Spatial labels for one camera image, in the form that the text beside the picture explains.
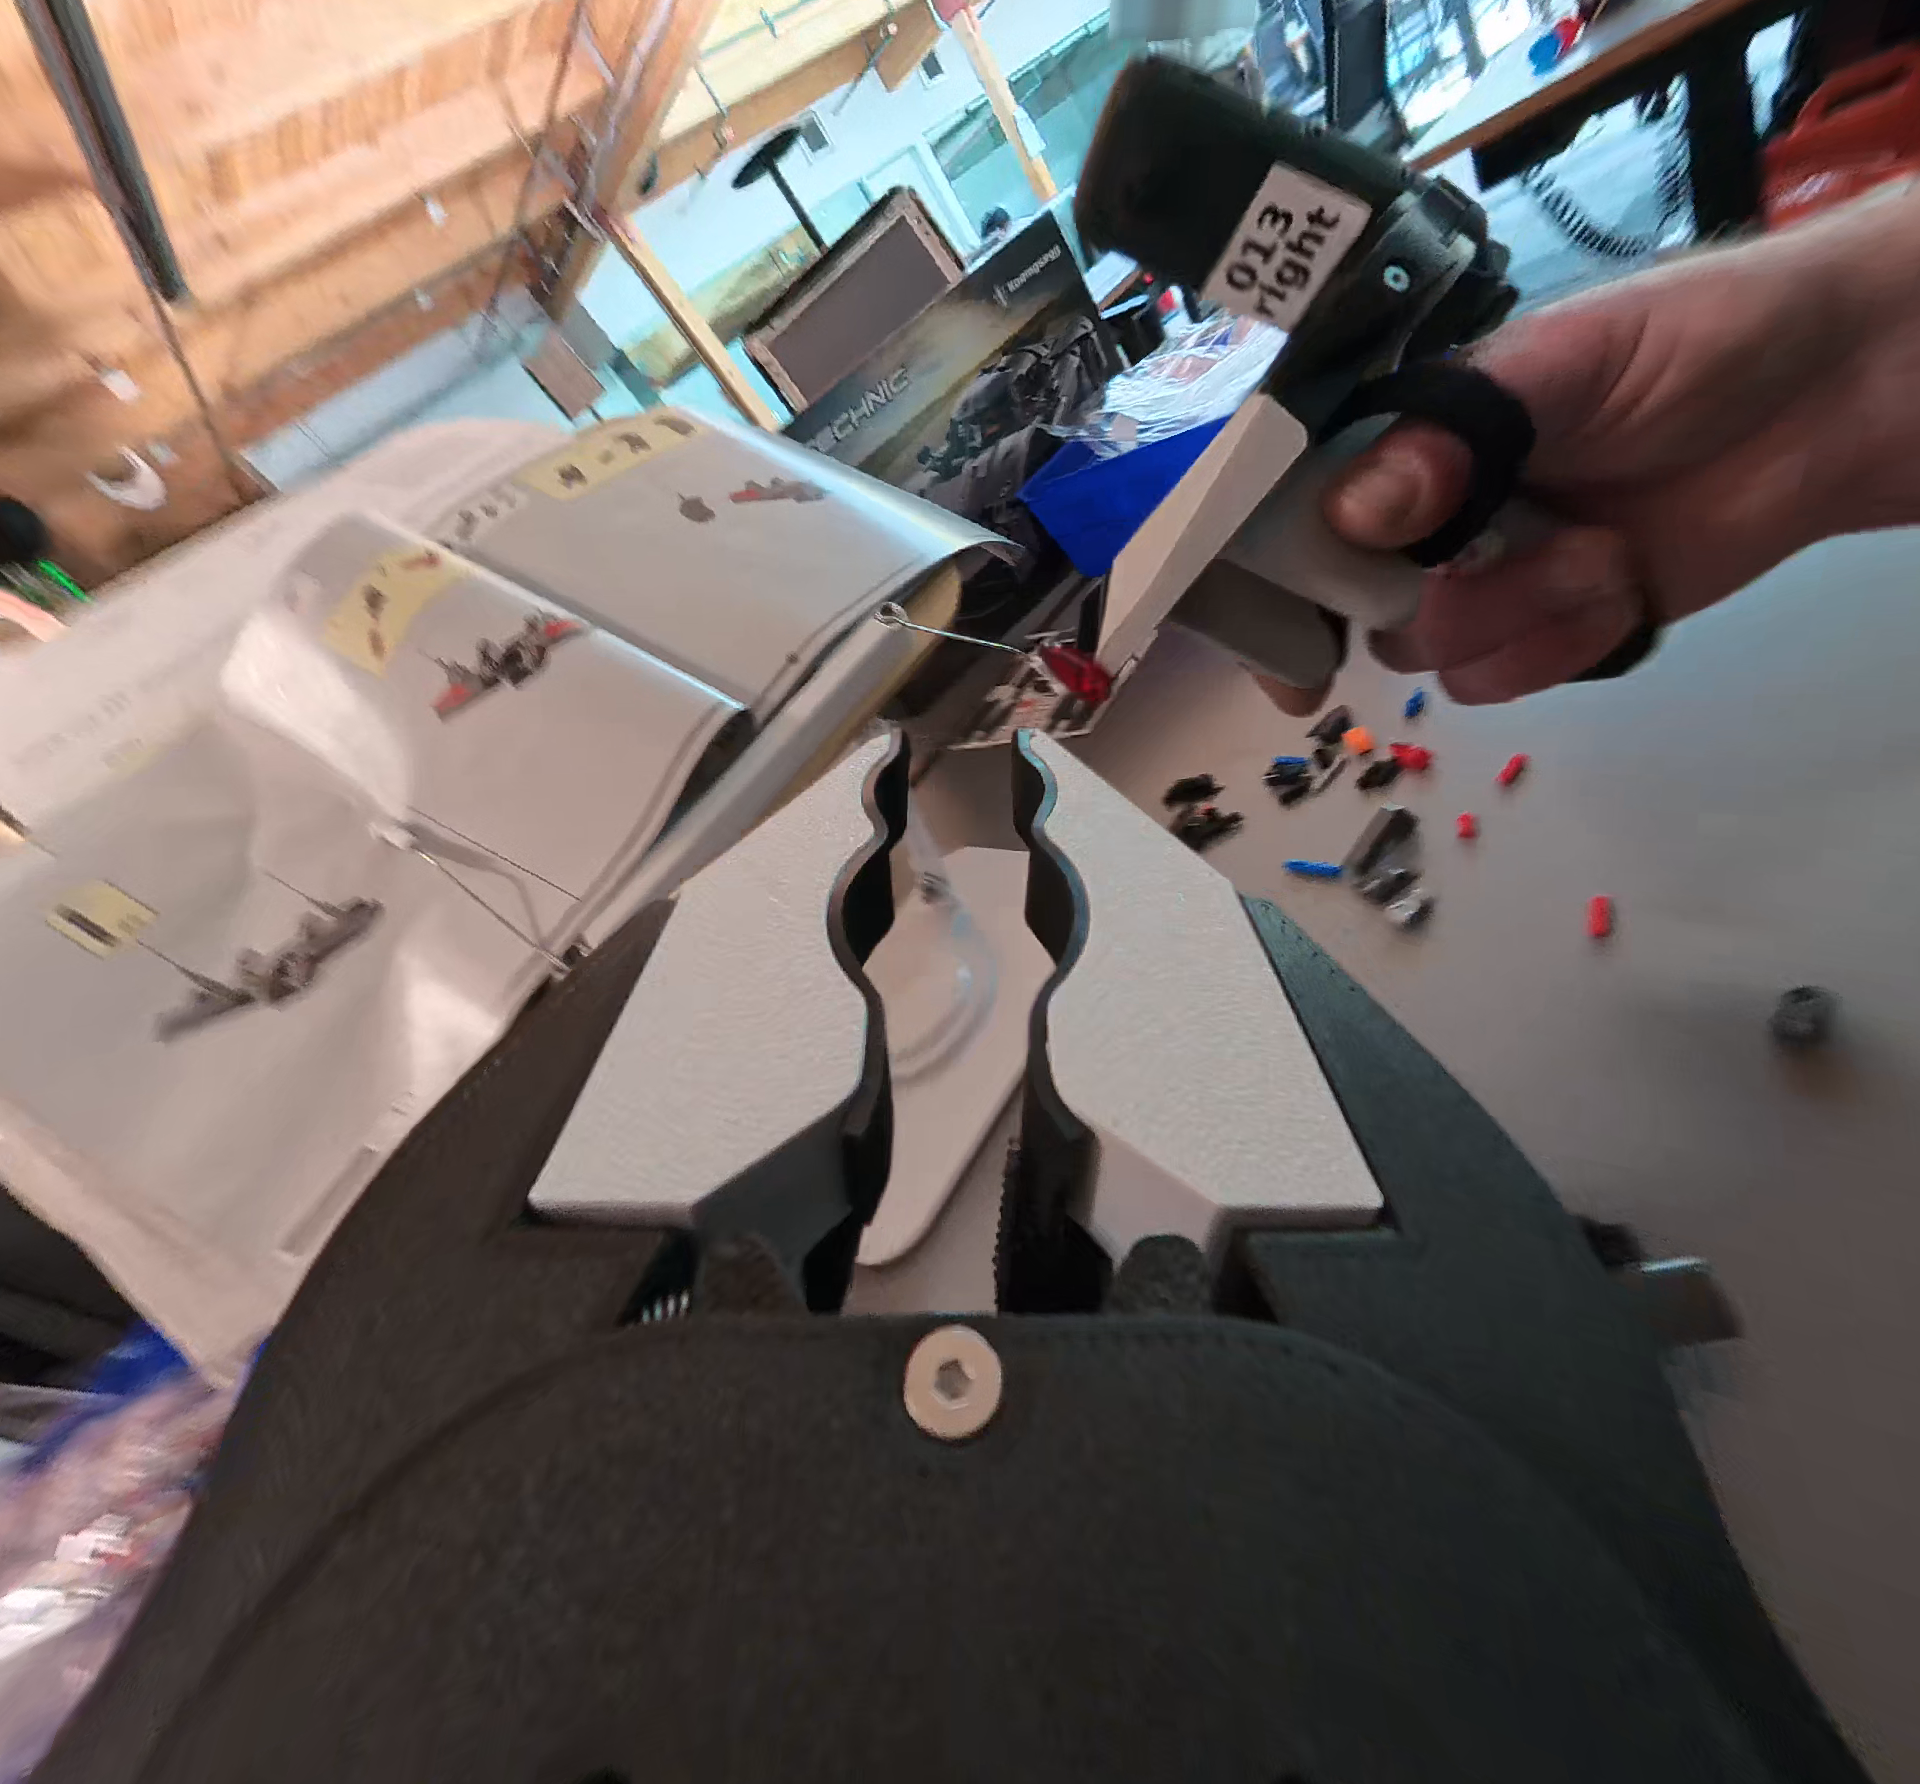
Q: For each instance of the red container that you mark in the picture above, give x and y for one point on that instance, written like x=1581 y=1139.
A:
x=1845 y=148

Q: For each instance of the translucent red lego piece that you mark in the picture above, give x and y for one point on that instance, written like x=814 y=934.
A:
x=1078 y=676

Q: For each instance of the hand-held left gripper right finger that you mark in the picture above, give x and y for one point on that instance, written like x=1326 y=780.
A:
x=1216 y=1065

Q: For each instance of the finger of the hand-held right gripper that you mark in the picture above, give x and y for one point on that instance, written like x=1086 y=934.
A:
x=1200 y=525

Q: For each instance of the lego instruction booklet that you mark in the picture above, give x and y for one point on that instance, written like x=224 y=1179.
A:
x=300 y=915

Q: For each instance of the pale stand bracket with disc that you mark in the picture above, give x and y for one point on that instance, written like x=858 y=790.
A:
x=937 y=975

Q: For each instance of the dark grey lego connector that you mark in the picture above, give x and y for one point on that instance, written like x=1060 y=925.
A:
x=1799 y=1013

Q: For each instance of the thick black pole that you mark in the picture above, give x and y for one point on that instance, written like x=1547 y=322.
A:
x=91 y=61

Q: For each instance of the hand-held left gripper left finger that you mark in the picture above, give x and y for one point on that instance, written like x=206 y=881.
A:
x=705 y=1065

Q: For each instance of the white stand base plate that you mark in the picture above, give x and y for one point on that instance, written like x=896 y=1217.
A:
x=900 y=1171

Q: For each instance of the black pole with round disc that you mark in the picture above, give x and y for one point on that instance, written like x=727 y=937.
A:
x=780 y=179

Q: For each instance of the person's right forearm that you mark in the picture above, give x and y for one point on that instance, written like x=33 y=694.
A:
x=1897 y=360

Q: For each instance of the person's right hand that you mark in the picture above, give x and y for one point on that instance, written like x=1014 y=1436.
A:
x=1679 y=435

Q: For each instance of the clear plastic bags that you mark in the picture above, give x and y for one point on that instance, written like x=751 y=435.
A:
x=1184 y=367

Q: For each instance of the black lego set box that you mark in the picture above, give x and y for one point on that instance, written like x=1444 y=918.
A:
x=929 y=360

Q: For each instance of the grey framed panel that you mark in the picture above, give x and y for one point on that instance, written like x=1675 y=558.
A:
x=856 y=298

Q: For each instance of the lego pieces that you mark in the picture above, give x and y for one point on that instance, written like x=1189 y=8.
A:
x=1380 y=839

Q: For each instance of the background work table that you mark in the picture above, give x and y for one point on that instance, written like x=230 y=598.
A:
x=1649 y=29

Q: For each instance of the lego sticker sheet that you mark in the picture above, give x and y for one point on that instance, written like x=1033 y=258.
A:
x=1019 y=722

